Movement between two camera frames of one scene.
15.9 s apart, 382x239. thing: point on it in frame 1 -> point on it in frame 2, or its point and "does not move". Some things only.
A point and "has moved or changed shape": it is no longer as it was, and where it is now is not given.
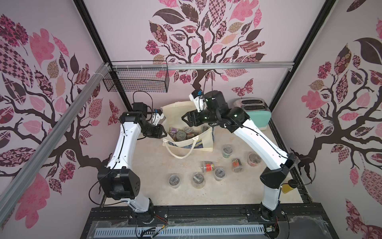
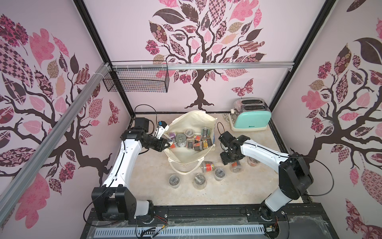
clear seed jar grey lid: (174, 181) does not move
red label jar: (237, 166) does not move
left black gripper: (157, 134) -> (159, 147)
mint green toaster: (257, 109) does not move
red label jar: (207, 166) does not move
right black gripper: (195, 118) -> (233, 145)
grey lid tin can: (219, 174) does not move
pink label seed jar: (253, 159) does not move
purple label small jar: (173, 130) -> (172, 135)
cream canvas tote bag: (182, 139) has moved or changed shape
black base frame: (300, 221) does not move
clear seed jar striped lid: (198, 180) does not move
